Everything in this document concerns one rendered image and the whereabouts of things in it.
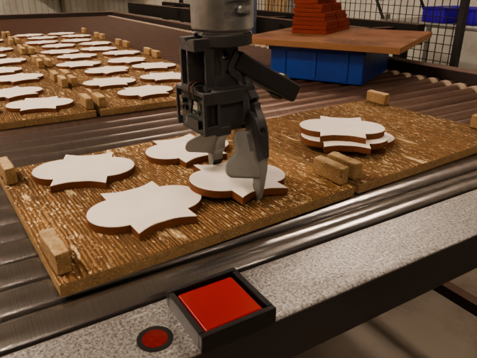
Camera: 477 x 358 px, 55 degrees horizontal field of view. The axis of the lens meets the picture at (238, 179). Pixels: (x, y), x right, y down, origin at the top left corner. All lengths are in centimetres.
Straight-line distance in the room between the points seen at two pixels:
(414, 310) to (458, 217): 137
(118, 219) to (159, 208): 5
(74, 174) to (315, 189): 34
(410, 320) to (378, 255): 143
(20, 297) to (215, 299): 19
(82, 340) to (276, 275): 20
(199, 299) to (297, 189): 26
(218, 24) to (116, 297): 31
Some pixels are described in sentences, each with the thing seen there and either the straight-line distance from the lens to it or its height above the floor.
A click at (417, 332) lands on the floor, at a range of 193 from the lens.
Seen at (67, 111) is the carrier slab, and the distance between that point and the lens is 111.
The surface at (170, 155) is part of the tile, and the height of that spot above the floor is 95.
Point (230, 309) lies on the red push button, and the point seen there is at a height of 93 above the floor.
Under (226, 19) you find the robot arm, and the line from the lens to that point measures 55.
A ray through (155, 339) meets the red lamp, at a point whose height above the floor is 92.
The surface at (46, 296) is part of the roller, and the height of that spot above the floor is 91.
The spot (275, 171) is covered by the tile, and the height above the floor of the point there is 95.
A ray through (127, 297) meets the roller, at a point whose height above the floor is 92.
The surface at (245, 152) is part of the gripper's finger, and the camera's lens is 58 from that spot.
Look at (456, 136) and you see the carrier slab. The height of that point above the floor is 94.
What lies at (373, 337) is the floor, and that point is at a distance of 186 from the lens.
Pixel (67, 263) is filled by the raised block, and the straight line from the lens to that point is 49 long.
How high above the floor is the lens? 120
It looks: 23 degrees down
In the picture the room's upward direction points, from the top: straight up
